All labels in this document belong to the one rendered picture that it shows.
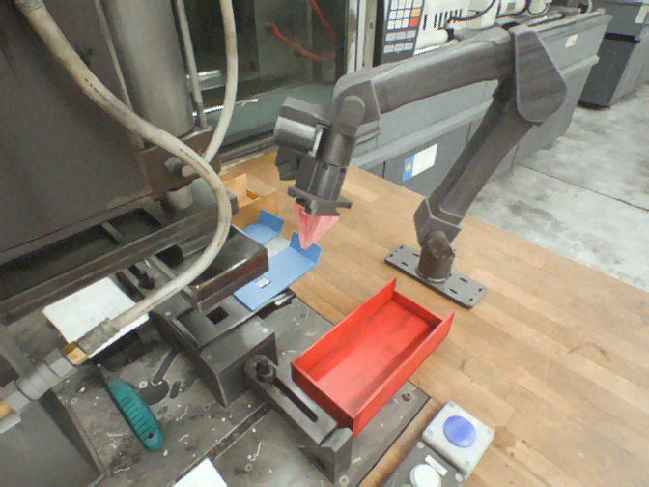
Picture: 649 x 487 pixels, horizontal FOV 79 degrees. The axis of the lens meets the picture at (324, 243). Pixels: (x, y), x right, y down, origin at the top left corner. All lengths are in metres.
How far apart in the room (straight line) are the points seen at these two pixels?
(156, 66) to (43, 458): 0.42
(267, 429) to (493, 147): 0.52
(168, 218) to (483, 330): 0.54
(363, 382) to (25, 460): 0.41
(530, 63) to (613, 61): 4.39
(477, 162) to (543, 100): 0.12
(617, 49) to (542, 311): 4.30
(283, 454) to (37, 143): 0.45
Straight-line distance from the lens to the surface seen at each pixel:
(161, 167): 0.43
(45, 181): 0.38
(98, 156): 0.38
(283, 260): 0.68
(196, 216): 0.48
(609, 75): 5.02
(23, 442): 0.53
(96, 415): 0.69
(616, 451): 0.70
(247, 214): 0.90
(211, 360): 0.57
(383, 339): 0.68
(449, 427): 0.58
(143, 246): 0.46
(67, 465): 0.59
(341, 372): 0.64
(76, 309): 0.77
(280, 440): 0.60
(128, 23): 0.41
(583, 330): 0.82
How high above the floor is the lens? 1.44
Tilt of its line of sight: 38 degrees down
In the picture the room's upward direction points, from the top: straight up
